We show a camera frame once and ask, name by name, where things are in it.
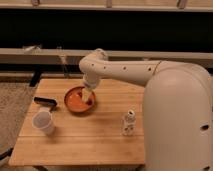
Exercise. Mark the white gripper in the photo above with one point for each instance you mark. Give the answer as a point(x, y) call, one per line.
point(87, 90)

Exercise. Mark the black whiteboard eraser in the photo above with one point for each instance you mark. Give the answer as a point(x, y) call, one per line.
point(47, 102)

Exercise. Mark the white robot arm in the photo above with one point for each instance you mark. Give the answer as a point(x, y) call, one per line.
point(177, 108)

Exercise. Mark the orange ceramic bowl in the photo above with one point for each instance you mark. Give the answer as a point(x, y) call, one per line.
point(74, 103)

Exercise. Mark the white ceramic cup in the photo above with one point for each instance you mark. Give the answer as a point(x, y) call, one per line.
point(43, 121)

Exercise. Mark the wooden table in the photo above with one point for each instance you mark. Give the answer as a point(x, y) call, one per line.
point(93, 138)

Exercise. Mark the small clear plastic bottle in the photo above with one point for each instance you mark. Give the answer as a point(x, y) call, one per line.
point(129, 120)

